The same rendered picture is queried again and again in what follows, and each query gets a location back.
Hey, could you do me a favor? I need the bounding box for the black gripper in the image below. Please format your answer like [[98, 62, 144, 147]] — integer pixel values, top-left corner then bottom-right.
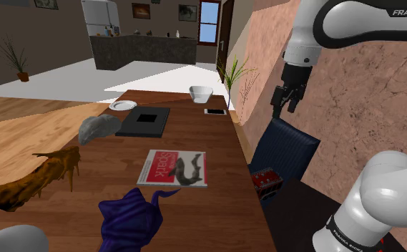
[[270, 62, 313, 120]]

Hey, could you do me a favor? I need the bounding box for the dark blue chair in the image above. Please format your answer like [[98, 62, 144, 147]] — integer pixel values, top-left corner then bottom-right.
[[247, 117, 321, 198]]

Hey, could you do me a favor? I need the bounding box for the green plant in blue vase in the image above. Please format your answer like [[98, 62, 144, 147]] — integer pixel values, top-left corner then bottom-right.
[[216, 54, 259, 110]]

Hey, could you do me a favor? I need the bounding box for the white phone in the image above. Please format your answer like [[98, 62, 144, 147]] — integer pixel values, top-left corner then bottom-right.
[[203, 107, 227, 116]]

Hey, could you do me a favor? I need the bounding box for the red toy truck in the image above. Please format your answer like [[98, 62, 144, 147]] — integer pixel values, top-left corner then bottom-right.
[[250, 167, 284, 201]]

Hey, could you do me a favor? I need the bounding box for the white bowl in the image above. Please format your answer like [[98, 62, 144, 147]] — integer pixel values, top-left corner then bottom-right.
[[188, 85, 214, 105]]

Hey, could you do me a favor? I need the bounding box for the dark brown door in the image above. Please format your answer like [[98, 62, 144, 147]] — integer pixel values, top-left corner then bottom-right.
[[216, 0, 236, 84]]

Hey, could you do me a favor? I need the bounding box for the dark robot stand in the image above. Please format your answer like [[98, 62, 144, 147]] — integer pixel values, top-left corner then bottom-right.
[[263, 178, 407, 252]]

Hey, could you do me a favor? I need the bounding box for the brown wooden table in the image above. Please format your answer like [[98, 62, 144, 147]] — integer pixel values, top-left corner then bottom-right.
[[0, 89, 278, 252]]

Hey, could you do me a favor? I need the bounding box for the red and white magazine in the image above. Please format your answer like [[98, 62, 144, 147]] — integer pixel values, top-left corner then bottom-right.
[[136, 149, 209, 189]]

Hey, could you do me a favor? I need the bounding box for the dark stone kitchen counter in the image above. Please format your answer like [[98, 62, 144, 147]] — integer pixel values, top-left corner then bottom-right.
[[89, 29, 198, 72]]

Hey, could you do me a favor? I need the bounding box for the black flat book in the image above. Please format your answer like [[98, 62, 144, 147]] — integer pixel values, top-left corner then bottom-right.
[[114, 105, 171, 139]]

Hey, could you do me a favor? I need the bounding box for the white plate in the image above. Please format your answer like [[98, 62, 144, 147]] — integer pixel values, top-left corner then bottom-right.
[[108, 100, 138, 112]]

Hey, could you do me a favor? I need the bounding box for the grey stone-shaped object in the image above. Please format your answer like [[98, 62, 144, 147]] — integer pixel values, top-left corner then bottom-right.
[[77, 113, 123, 146]]

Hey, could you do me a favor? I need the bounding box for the purple draped figure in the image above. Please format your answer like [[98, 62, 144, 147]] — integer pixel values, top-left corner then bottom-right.
[[97, 187, 182, 252]]

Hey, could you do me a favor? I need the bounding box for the white refrigerator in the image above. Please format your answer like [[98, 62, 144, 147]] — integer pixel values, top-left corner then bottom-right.
[[80, 0, 121, 37]]

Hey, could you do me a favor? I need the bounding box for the potted plant in brown pot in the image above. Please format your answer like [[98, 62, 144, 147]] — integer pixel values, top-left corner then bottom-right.
[[0, 34, 30, 83]]

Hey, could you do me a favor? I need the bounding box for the brown spiky figure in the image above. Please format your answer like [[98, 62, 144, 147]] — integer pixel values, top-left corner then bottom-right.
[[0, 145, 82, 213]]

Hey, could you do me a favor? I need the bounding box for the pale grey rounded object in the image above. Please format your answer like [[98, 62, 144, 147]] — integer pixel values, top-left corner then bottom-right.
[[0, 223, 50, 252]]

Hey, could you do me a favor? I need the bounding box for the window with red frame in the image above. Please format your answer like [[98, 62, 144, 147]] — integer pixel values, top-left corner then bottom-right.
[[197, 0, 222, 47]]

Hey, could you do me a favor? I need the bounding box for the grey wall picture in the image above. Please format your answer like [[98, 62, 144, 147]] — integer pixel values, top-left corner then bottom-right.
[[177, 4, 198, 23]]

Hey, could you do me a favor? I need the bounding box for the orange-toned wall picture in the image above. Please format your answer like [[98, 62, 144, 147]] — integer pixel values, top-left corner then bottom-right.
[[131, 2, 152, 20]]

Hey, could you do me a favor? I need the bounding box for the dark wall picture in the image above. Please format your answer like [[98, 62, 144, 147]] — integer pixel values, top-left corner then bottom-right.
[[33, 0, 59, 11]]

